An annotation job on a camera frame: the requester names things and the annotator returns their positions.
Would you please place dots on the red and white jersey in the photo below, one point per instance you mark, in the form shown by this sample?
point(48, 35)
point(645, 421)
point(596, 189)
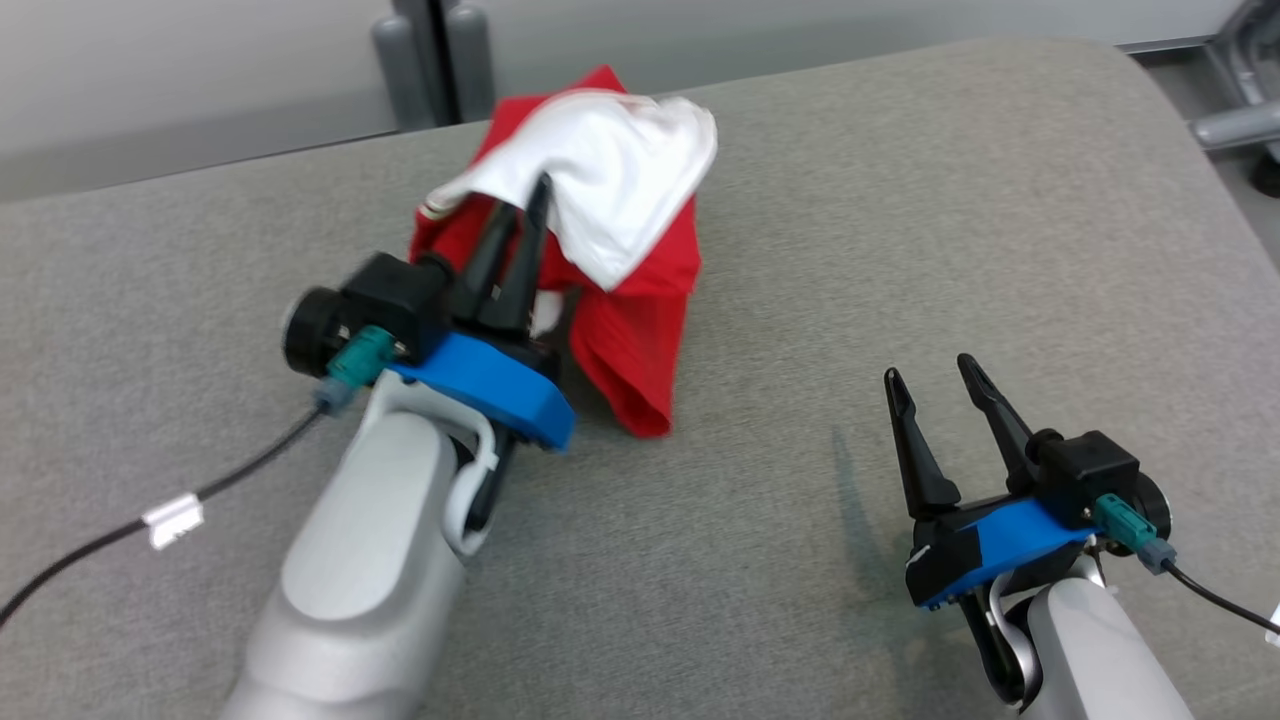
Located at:
point(640, 330)

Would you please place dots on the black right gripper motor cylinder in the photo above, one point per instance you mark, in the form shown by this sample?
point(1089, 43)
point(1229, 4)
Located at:
point(1155, 505)

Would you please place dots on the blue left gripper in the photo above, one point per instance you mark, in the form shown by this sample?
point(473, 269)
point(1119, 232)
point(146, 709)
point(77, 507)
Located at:
point(490, 385)

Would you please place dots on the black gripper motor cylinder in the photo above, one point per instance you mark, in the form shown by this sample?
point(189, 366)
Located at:
point(310, 330)
point(1155, 505)

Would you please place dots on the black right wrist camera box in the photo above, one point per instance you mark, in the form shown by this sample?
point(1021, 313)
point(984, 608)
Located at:
point(1090, 475)

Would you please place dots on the grey metal chair base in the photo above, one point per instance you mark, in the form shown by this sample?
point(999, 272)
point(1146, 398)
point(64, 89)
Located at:
point(1240, 125)

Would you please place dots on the grey partition post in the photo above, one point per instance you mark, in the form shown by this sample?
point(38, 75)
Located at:
point(405, 70)
point(470, 60)

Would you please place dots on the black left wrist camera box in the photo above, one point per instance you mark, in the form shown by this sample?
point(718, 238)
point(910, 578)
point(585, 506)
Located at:
point(395, 295)

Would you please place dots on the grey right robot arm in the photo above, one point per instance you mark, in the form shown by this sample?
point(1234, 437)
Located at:
point(1090, 650)

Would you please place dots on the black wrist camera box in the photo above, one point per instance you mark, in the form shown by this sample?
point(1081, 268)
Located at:
point(1090, 475)
point(395, 295)

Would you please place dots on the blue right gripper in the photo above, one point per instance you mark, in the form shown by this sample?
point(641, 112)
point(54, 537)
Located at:
point(990, 550)

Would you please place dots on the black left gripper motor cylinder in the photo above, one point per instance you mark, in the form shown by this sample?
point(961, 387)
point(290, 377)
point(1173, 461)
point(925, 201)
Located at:
point(310, 330)

